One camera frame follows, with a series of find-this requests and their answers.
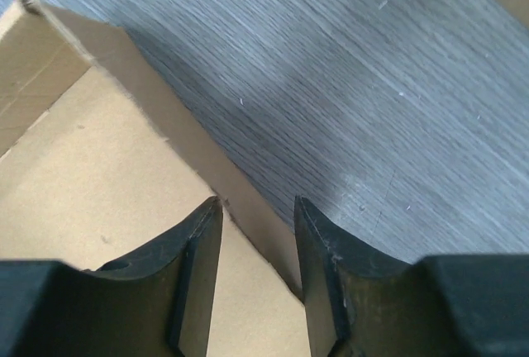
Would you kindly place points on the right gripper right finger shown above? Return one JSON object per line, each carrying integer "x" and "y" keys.
{"x": 360, "y": 301}

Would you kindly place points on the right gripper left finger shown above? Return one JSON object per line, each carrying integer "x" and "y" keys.
{"x": 154, "y": 301}

